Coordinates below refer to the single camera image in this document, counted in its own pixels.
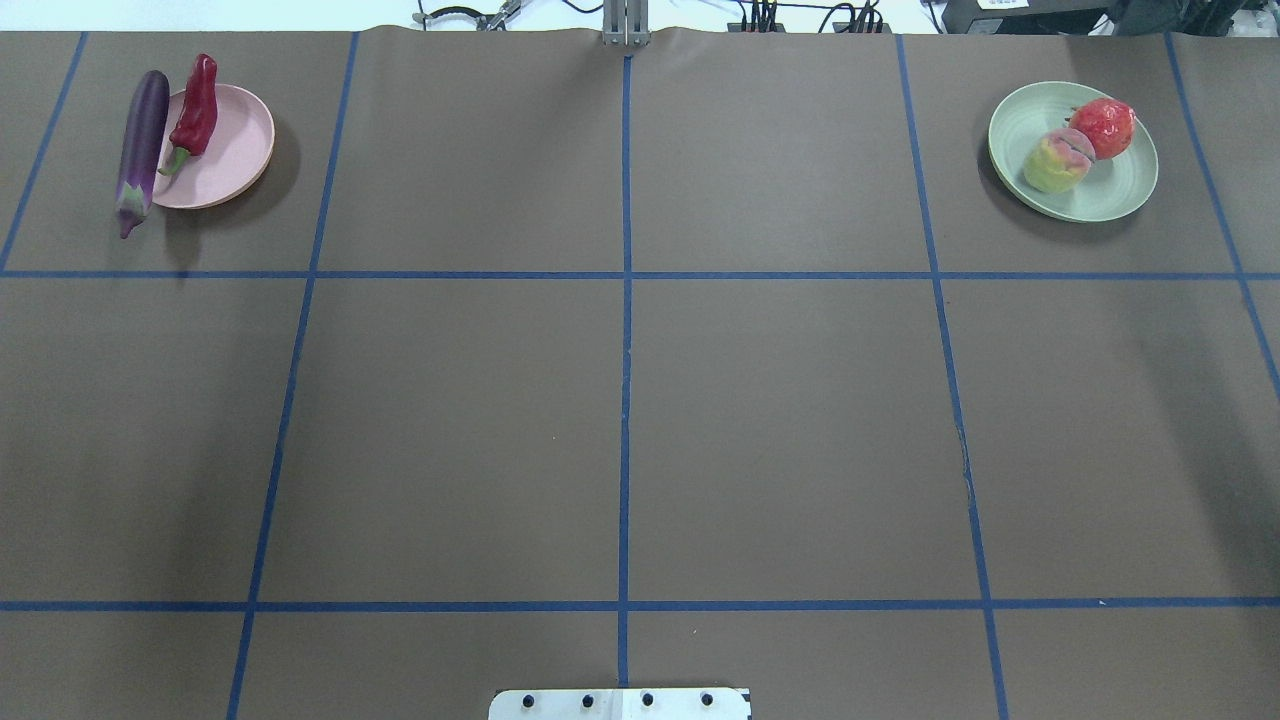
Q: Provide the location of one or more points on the purple eggplant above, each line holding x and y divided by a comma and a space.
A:
141, 149

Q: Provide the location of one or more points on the pink plate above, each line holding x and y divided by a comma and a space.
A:
238, 153

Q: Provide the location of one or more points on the red chili pepper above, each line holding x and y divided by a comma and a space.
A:
198, 117

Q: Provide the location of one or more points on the peach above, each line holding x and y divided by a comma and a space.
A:
1061, 159

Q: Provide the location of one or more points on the black computer box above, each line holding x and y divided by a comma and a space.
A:
1079, 18

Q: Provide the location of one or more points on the aluminium frame post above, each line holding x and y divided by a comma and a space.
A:
625, 23

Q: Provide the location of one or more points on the red pomegranate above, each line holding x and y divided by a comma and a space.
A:
1109, 125

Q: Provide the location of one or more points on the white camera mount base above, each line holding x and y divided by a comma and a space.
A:
623, 703

